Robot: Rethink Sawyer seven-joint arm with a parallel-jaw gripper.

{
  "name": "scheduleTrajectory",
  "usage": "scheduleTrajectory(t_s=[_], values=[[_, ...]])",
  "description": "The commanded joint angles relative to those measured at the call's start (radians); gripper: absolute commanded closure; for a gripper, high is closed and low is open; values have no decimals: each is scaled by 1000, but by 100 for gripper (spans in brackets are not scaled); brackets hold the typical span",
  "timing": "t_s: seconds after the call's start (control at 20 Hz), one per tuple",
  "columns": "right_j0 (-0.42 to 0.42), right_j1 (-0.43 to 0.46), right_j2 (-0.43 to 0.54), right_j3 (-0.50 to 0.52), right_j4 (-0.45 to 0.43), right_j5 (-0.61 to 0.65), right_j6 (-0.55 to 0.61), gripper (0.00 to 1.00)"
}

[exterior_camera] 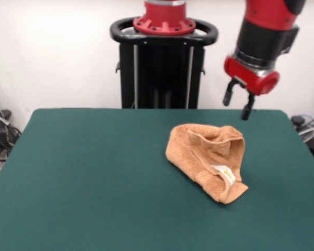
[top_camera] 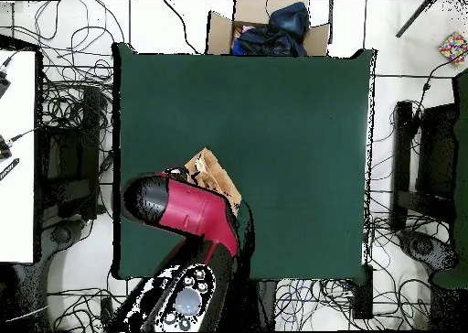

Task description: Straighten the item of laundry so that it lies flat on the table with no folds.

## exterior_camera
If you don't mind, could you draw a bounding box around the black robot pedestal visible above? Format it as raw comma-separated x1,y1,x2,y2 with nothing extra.
109,17,220,109

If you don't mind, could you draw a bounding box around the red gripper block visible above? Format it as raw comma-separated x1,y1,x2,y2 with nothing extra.
223,53,281,121

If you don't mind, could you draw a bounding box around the dark green table cloth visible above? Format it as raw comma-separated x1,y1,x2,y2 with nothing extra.
0,108,314,251

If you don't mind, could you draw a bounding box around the grey curved stand base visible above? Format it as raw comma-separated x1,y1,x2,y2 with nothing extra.
298,124,314,169

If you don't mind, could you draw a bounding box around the tan terry towel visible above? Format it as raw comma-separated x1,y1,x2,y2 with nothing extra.
164,124,249,206

